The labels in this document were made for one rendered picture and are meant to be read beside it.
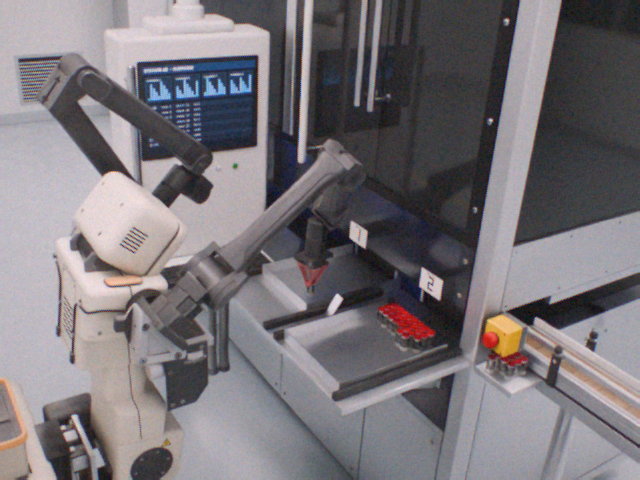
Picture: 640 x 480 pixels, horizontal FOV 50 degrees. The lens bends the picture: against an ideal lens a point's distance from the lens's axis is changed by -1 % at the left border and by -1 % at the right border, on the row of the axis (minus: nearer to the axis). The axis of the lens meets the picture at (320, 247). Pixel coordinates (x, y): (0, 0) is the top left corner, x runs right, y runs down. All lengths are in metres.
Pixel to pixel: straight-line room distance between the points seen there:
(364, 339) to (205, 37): 1.04
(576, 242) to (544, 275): 0.13
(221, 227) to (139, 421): 0.98
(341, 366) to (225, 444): 1.16
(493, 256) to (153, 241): 0.79
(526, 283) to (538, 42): 0.62
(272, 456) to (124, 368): 1.30
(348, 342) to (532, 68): 0.83
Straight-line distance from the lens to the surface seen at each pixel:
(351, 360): 1.78
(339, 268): 2.20
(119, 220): 1.39
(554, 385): 1.82
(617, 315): 2.30
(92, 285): 1.40
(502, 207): 1.64
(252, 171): 2.40
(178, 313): 1.33
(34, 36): 6.76
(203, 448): 2.82
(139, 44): 2.15
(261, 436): 2.86
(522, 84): 1.56
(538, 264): 1.84
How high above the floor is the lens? 1.92
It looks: 27 degrees down
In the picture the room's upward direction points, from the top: 4 degrees clockwise
